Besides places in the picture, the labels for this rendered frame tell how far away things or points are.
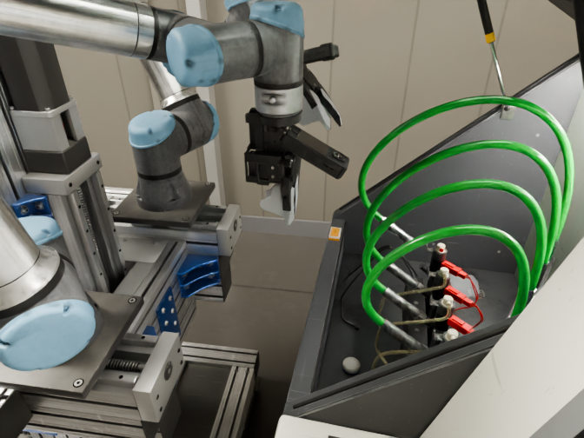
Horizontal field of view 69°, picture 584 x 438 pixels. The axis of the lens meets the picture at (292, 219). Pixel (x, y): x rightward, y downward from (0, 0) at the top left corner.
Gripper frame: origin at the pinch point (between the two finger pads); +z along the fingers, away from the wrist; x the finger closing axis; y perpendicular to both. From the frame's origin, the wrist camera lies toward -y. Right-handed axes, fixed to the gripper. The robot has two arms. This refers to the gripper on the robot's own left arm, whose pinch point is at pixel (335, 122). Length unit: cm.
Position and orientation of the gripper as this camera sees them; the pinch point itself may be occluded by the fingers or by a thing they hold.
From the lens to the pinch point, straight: 95.3
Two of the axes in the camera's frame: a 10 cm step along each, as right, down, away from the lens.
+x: -3.9, 3.0, -8.7
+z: 5.6, 8.3, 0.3
